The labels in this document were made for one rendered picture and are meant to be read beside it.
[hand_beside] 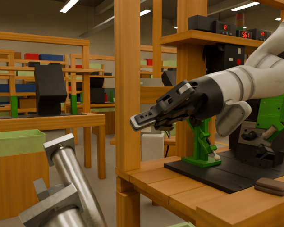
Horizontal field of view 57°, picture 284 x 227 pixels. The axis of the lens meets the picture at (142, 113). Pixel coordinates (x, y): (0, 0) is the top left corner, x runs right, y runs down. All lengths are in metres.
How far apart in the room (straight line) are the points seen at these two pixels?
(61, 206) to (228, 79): 0.36
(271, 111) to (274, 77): 0.86
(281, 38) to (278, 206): 0.57
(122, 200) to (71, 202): 1.11
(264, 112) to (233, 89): 0.95
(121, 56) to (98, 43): 10.50
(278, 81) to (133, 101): 0.78
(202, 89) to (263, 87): 0.14
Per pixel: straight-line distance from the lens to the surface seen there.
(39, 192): 0.33
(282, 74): 0.57
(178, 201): 0.96
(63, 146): 0.37
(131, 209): 1.34
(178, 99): 0.40
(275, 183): 1.07
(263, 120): 1.42
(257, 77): 0.53
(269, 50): 0.61
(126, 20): 1.23
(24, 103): 7.82
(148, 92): 1.37
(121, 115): 1.22
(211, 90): 0.46
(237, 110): 0.46
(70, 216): 0.21
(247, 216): 0.87
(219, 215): 0.85
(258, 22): 12.86
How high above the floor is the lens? 1.27
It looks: 6 degrees down
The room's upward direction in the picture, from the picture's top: straight up
